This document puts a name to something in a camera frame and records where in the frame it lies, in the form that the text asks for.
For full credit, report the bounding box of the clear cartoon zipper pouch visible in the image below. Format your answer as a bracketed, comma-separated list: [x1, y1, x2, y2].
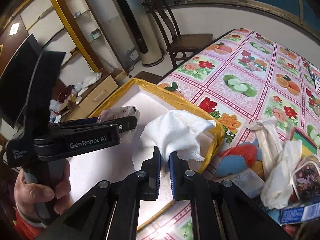
[291, 154, 319, 202]

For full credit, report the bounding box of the black television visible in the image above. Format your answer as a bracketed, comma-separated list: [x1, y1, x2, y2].
[0, 34, 42, 127]

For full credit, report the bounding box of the playing cards pile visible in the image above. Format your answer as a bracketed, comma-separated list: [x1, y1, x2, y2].
[309, 64, 320, 93]

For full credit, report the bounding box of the white tissue cloth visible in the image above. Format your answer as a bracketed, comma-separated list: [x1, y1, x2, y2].
[260, 140, 302, 210]

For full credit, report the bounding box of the dark wooden chair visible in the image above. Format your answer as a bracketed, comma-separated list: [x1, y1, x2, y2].
[142, 0, 213, 69]

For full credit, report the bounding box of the yellow taped foam box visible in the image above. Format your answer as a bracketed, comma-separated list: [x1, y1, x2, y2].
[67, 77, 226, 231]

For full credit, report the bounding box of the pink floral tissue pack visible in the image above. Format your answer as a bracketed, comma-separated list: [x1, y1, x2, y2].
[97, 106, 140, 144]

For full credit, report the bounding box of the blue tissue box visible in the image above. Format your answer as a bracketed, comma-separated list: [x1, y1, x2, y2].
[279, 202, 319, 224]

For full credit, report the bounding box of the tall silver air conditioner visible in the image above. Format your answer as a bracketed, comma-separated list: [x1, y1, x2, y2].
[112, 0, 164, 68]

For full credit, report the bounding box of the wooden TV cabinet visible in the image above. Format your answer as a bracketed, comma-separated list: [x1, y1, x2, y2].
[59, 74, 118, 121]

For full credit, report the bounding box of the white plastic wipes pack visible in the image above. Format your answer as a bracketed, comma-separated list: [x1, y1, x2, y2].
[247, 116, 283, 179]

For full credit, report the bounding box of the person's left hand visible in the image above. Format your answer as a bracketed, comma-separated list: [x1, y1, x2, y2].
[14, 161, 71, 220]

